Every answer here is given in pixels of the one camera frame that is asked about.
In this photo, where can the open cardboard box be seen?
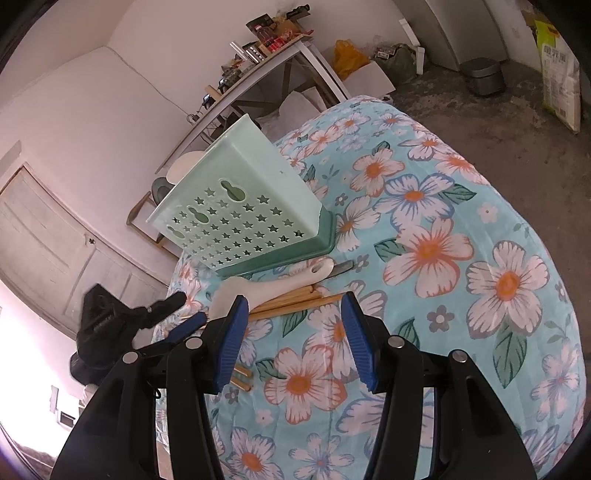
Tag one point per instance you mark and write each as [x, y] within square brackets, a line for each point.
[531, 14]

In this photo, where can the red labelled bottle pack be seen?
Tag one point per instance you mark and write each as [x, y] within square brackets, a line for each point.
[277, 42]

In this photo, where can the orange plastic bag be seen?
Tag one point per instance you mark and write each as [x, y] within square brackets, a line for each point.
[348, 57]

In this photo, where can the dark green drip tray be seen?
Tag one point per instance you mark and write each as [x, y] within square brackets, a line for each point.
[277, 265]

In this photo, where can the black box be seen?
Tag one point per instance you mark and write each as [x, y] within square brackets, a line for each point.
[258, 21]

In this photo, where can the white door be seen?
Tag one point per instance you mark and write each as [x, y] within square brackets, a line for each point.
[55, 244]

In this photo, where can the white and green sack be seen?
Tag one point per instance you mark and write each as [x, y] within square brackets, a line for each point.
[561, 83]

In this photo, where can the floral blue blanket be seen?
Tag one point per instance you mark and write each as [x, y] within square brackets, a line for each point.
[438, 207]

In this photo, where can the grey trash can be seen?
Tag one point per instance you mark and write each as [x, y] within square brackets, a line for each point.
[482, 76]

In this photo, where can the mint green utensil holder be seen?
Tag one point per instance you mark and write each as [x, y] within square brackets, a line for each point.
[258, 157]

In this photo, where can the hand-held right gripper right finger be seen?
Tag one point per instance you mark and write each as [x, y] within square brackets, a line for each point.
[358, 341]

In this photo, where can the white rice paddle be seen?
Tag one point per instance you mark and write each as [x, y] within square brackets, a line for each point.
[235, 295]

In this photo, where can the dark green utensil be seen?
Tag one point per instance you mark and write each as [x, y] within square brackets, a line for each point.
[161, 185]

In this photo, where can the silver refrigerator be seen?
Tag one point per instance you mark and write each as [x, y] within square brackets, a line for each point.
[461, 32]

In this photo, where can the pile of bamboo chopsticks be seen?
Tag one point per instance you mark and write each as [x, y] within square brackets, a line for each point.
[295, 300]

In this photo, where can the white table with wooden top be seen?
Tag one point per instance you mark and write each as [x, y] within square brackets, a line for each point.
[286, 55]

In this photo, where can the green bag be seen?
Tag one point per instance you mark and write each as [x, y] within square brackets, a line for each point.
[401, 62]

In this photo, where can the white stuffed sack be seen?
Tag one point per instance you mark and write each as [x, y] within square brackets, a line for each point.
[295, 104]

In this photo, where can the brown bottle with red cap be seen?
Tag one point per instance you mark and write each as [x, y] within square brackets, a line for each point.
[265, 36]

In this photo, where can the wooden chair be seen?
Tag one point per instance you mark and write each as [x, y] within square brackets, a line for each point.
[159, 240]

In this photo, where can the white leaning board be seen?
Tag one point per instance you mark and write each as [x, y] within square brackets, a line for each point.
[413, 46]

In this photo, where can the white cardboard box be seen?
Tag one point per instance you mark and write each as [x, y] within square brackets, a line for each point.
[369, 81]

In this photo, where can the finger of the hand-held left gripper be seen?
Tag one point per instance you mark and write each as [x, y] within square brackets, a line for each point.
[189, 323]
[166, 304]

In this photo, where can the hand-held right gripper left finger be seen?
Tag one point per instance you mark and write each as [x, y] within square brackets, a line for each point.
[231, 341]

